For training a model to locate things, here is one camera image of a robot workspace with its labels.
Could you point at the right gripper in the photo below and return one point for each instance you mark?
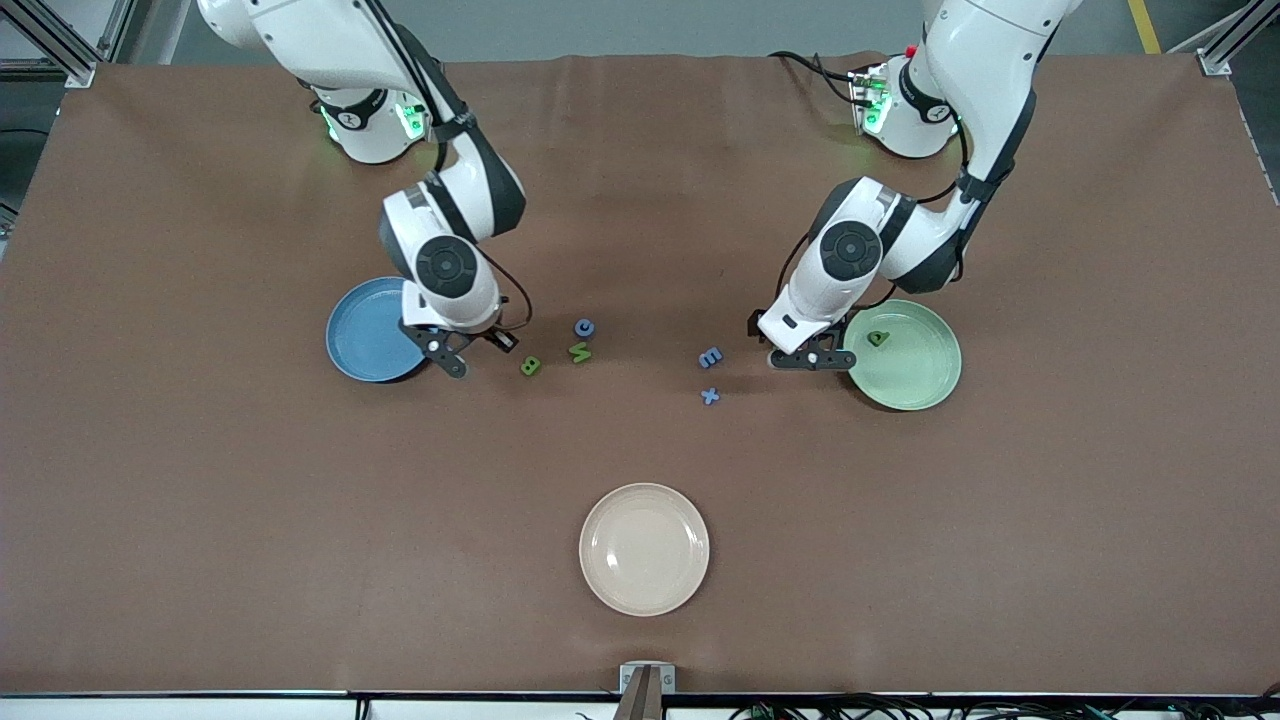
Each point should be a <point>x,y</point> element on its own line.
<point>483,335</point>

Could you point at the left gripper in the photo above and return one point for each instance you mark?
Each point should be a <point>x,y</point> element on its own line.
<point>753,323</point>

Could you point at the green foam letter B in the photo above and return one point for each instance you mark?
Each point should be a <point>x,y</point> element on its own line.
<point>531,366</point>

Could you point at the blue foam letter m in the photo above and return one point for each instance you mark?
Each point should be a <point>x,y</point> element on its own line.
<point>710,357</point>

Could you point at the blue foam letter C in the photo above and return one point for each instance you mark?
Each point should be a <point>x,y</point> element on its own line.
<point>578,328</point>

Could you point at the green foam letter N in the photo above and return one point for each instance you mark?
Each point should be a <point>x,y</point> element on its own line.
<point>580,352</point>

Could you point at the green foam letter p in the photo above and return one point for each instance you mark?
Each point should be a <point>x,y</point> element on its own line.
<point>885,338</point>

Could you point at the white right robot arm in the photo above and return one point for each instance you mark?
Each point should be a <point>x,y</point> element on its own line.
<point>350,50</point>

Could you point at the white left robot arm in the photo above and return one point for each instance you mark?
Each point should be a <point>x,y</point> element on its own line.
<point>990,70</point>

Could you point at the blue plate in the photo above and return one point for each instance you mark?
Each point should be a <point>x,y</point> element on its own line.
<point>365,335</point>

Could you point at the green plate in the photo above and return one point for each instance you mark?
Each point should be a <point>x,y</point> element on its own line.
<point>915,375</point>

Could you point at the beige plate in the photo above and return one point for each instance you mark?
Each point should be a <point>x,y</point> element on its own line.
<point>644,549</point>

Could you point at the brown table cover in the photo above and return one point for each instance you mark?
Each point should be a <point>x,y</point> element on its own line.
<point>640,220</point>

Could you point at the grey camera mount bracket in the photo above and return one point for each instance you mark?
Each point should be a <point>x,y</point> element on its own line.
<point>647,678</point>

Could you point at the white table edge rail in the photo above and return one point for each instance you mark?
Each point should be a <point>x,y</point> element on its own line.
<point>200,708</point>

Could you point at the aluminium frame profile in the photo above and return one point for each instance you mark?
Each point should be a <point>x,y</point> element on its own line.
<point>80,73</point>
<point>1215,62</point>

